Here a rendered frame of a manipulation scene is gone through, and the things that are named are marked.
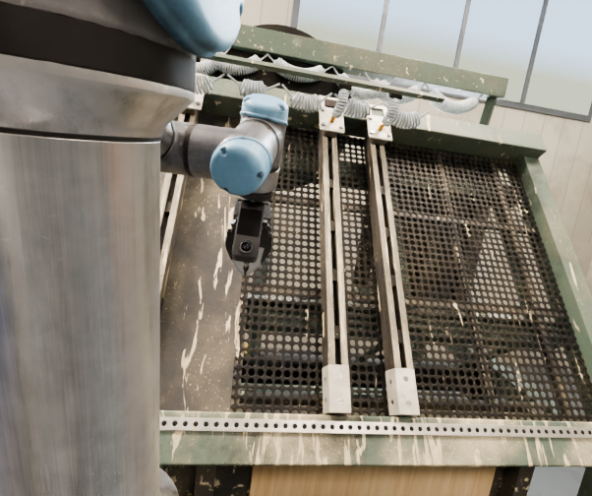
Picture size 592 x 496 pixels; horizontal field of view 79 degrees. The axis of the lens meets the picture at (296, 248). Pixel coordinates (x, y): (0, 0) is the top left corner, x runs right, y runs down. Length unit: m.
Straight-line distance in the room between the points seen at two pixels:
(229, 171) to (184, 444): 0.74
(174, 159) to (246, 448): 0.75
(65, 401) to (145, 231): 0.08
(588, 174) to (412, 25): 2.19
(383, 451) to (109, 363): 0.99
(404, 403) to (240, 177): 0.84
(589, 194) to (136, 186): 4.40
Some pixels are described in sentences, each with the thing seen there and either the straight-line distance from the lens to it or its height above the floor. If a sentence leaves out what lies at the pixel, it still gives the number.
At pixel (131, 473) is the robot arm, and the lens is 0.24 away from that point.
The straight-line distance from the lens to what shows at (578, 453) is 1.49.
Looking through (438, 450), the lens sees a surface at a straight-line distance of 1.21.
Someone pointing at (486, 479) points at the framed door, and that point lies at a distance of 1.74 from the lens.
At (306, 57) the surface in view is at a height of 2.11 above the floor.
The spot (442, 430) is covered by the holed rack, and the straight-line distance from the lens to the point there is 1.21.
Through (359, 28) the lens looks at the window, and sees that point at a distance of 3.39.
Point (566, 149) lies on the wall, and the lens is 4.26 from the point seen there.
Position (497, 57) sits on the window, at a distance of 3.85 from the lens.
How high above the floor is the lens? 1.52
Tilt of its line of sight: 10 degrees down
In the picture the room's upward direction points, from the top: 8 degrees clockwise
